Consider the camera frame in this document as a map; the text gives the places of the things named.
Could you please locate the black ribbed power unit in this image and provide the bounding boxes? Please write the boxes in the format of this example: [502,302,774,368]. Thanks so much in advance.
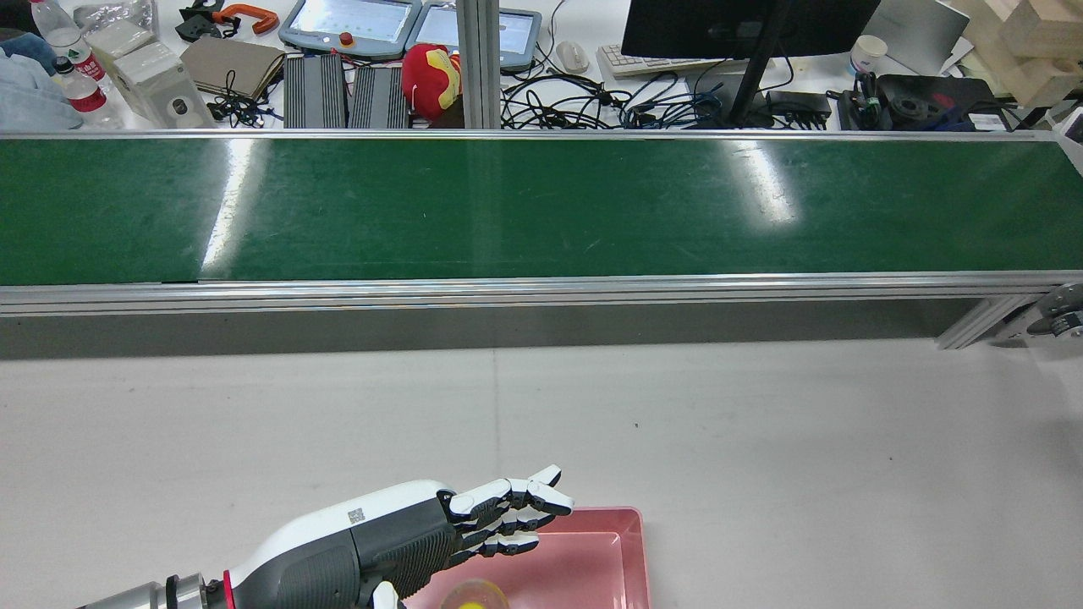
[349,65,412,129]
[283,54,349,129]

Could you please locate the black computer monitor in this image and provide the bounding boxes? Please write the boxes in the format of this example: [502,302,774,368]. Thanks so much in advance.
[620,0,882,129]

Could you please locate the white cardboard box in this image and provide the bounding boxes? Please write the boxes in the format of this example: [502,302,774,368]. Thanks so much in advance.
[112,41,217,130]

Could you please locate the wooden blocks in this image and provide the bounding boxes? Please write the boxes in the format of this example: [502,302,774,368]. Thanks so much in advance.
[954,0,1083,108]

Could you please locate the brown notebook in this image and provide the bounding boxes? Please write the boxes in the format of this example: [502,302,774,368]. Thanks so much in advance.
[179,36,287,102]

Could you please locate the black equipment case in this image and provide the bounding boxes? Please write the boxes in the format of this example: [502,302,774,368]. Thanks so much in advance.
[874,74,1014,133]

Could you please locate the aluminium post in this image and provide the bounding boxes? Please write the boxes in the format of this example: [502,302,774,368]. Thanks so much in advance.
[456,0,503,130]

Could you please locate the blue cloth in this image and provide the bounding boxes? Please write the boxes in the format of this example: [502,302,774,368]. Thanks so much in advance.
[0,31,86,133]

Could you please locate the small white box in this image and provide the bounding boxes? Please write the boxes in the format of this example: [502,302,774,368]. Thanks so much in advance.
[84,18,158,61]

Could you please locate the green conveyor belt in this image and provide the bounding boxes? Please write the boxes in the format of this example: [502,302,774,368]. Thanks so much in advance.
[0,129,1083,350]

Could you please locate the white keyboard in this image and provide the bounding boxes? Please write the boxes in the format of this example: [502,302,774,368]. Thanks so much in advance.
[596,43,776,80]

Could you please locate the yellow juice bottle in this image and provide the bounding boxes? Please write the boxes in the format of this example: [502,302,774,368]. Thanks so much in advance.
[440,578,512,609]

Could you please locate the tangled black cables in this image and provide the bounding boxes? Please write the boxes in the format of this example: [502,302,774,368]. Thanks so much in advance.
[501,71,730,130]

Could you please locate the orange clamp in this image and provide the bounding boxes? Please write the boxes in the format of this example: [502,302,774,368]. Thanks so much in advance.
[210,3,281,36]

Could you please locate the black power strip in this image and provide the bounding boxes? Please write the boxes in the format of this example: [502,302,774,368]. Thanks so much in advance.
[765,90,835,130]

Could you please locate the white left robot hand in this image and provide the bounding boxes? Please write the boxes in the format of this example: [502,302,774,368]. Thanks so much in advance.
[223,464,575,609]

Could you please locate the black cable bundle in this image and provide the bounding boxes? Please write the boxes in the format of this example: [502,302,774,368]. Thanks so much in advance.
[206,70,281,129]

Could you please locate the grey laptop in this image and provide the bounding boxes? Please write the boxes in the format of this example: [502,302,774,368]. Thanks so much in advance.
[861,0,972,76]

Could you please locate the red plush toy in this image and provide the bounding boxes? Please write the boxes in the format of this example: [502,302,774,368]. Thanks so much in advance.
[400,43,463,122]

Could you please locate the clear water bottle red label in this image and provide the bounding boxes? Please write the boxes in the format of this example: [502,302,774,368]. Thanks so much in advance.
[52,57,125,130]
[29,0,107,82]

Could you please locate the grey teach pendant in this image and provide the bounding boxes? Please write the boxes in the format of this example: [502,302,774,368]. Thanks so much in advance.
[406,2,543,74]
[278,0,423,61]

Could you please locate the white paper cup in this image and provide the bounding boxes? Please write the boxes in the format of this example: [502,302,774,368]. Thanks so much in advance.
[849,34,889,78]

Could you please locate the pink plastic basket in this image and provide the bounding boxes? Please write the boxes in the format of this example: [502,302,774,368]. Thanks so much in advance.
[402,506,651,609]

